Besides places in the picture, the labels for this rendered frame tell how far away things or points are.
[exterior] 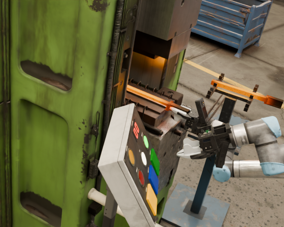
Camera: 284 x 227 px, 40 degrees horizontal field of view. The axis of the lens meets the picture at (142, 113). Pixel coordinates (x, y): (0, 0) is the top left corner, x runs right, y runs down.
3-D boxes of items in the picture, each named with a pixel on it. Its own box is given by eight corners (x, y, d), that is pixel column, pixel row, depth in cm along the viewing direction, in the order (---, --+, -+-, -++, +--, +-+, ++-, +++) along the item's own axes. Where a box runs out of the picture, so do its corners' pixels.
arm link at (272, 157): (298, 168, 132) (289, 137, 133) (276, 175, 126) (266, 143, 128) (280, 170, 139) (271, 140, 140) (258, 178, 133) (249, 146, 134)
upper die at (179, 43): (187, 47, 177) (192, 27, 172) (167, 60, 161) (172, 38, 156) (110, 20, 191) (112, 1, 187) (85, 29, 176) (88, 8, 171)
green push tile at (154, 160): (160, 163, 149) (153, 148, 145) (159, 175, 142) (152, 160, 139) (155, 164, 149) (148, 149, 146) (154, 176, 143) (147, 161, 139)
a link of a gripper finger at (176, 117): (165, 118, 184) (183, 125, 181) (167, 107, 181) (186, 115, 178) (168, 115, 186) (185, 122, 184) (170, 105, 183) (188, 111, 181)
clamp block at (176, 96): (181, 104, 204) (184, 94, 201) (174, 111, 198) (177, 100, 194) (161, 96, 209) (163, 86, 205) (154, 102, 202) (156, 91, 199)
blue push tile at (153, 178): (159, 180, 140) (151, 164, 137) (158, 194, 134) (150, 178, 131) (154, 181, 141) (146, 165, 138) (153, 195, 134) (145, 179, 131)
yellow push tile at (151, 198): (157, 199, 132) (149, 183, 128) (156, 215, 125) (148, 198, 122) (152, 200, 132) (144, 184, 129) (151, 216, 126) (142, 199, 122)
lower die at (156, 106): (171, 113, 195) (175, 99, 191) (153, 130, 179) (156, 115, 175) (102, 84, 210) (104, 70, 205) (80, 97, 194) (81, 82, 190)
